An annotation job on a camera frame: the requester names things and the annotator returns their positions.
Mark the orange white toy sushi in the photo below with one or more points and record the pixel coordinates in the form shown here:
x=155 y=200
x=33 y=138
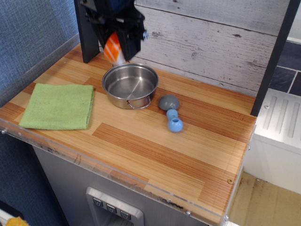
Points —
x=113 y=51

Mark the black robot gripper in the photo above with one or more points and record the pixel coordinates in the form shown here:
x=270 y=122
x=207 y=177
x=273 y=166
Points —
x=120 y=16

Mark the silver dispenser button panel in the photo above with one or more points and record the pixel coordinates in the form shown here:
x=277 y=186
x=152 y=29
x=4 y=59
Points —
x=107 y=210

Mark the grey blue toy scoop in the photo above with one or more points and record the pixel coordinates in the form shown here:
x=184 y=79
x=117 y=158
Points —
x=170 y=104

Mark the green folded cloth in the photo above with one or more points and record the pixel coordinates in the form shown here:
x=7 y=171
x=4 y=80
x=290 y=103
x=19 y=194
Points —
x=58 y=107

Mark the white ribbed drainboard unit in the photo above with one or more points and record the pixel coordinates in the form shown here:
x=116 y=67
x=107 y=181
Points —
x=274 y=153

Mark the yellow object at corner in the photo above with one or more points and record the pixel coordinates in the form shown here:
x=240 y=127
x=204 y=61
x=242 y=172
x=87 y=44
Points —
x=16 y=222

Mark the black right shelf post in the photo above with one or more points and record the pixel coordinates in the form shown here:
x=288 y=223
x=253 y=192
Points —
x=275 y=55

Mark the stainless steel pot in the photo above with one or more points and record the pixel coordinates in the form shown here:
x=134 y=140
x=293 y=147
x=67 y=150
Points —
x=131 y=85

